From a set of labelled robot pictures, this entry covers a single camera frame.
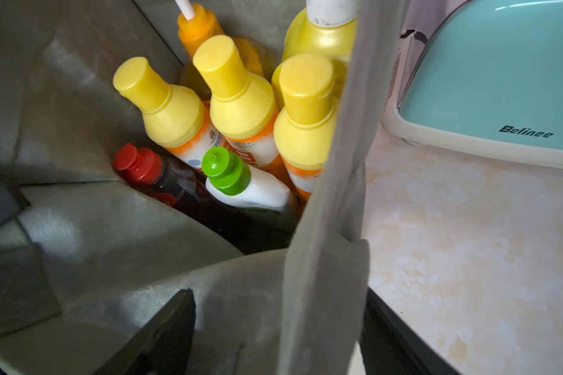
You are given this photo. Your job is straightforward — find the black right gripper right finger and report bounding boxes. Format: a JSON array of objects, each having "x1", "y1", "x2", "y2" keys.
[{"x1": 359, "y1": 289, "x2": 459, "y2": 375}]

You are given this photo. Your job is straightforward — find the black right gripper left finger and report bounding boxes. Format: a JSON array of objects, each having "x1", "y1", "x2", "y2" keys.
[{"x1": 95, "y1": 289, "x2": 196, "y2": 374}]

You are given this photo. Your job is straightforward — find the grey-green shopping bag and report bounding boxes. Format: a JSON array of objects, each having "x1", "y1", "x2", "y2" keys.
[{"x1": 0, "y1": 1, "x2": 408, "y2": 374}]

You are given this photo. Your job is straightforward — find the white bottle green cap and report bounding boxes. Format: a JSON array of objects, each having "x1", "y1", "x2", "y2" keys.
[{"x1": 202, "y1": 147, "x2": 297, "y2": 231}]

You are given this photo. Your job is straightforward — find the orange bottle yellow cap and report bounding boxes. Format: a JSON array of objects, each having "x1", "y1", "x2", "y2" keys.
[
  {"x1": 113, "y1": 56, "x2": 233, "y2": 171},
  {"x1": 193, "y1": 35, "x2": 291, "y2": 186},
  {"x1": 274, "y1": 54, "x2": 339, "y2": 202}
]

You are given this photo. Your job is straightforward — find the large yellow dish soap bottle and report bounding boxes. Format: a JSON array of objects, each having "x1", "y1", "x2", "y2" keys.
[{"x1": 281, "y1": 0, "x2": 361, "y2": 98}]

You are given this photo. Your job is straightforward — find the orange pump soap bottle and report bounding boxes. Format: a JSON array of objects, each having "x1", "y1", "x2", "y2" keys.
[{"x1": 175, "y1": 0, "x2": 271, "y2": 103}]

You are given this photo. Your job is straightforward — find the mint green toaster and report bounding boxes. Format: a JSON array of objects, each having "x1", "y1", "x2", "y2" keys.
[{"x1": 382, "y1": 0, "x2": 563, "y2": 169}]

